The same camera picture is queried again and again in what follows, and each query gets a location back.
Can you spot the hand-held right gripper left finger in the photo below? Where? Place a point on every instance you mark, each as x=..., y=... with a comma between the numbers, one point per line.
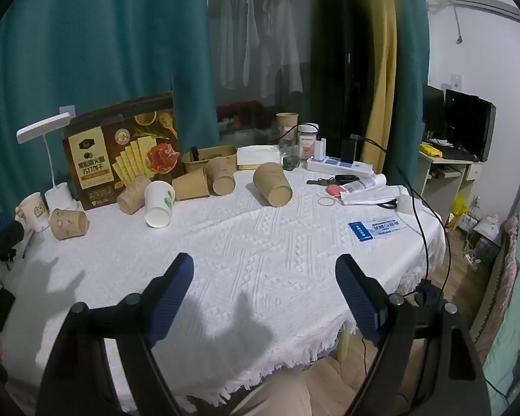
x=173, y=294

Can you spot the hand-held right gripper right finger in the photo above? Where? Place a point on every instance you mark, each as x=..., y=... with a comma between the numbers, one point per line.
x=359, y=299

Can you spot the large brown paper cup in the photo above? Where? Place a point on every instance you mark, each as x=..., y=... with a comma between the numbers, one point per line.
x=273, y=184

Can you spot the white paper cup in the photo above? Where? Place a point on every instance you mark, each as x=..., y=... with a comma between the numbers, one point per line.
x=159, y=203

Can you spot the white printed mug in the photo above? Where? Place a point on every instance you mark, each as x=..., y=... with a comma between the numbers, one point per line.
x=34, y=212

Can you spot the blue white card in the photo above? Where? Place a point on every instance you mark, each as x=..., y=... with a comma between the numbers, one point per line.
x=376, y=229

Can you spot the white desk lamp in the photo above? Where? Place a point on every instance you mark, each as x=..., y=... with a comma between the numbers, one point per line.
x=63, y=197

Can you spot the white textured tablecloth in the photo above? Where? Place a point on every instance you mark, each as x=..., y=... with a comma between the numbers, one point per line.
x=251, y=247

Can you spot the white plastic bag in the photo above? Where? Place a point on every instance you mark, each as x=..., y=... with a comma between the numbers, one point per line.
x=372, y=197

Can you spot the tan rubber band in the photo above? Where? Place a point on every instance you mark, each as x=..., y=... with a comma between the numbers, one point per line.
x=318, y=202

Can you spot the pink small object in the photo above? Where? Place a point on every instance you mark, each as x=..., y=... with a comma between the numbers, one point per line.
x=333, y=190

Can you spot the black car key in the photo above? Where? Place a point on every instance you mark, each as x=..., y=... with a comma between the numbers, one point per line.
x=346, y=179

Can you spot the person's leg beige pants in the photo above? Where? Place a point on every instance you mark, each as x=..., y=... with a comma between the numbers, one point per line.
x=277, y=398

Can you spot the brown paper tray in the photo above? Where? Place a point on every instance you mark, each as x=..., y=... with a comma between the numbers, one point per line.
x=199, y=165

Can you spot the white power strip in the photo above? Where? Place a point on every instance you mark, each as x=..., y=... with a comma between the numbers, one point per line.
x=338, y=166

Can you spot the yellow plastic bag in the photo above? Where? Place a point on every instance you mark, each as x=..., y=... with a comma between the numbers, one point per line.
x=460, y=208

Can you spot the brown cracker box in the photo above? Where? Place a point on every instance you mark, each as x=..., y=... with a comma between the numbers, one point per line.
x=112, y=156

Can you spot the white computer desk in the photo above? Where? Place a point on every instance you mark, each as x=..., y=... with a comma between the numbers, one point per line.
x=437, y=177

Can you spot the pink floral blanket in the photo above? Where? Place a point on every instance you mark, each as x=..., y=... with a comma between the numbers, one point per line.
x=505, y=268

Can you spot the black charger block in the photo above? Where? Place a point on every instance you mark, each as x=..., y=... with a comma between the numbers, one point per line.
x=349, y=149

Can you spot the dark green lump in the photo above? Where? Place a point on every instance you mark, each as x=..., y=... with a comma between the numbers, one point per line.
x=291, y=162

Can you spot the small white bottle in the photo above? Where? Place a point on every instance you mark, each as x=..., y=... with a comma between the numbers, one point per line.
x=320, y=148

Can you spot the bed with teal sheet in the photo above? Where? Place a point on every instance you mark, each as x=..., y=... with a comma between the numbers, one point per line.
x=518, y=312

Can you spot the white tissue pack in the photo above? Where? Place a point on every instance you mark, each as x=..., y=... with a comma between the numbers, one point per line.
x=258, y=156

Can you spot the clear jar white lid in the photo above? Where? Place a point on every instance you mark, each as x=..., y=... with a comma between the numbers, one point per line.
x=307, y=143

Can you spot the yellow packet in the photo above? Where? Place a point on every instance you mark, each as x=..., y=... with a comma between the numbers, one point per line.
x=431, y=150

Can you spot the red cloth pile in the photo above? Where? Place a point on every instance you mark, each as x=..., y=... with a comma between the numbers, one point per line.
x=247, y=115

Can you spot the black computer monitor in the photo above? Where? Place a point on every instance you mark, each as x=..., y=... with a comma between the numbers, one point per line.
x=468, y=121

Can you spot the teal curtain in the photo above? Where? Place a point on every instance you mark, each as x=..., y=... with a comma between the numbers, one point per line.
x=91, y=43
x=409, y=52

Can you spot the yellow curtain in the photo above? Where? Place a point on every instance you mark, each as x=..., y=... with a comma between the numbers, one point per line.
x=379, y=73

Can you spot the white hanging garment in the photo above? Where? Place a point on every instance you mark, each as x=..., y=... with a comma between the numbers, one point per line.
x=249, y=30
x=284, y=39
x=227, y=43

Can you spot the white air conditioner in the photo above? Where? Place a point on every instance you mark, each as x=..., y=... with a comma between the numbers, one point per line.
x=481, y=4

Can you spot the white wall switch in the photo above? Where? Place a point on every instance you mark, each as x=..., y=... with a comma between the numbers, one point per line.
x=67, y=111

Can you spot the white wall outlet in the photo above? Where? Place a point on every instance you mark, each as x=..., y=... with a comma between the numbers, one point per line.
x=457, y=80

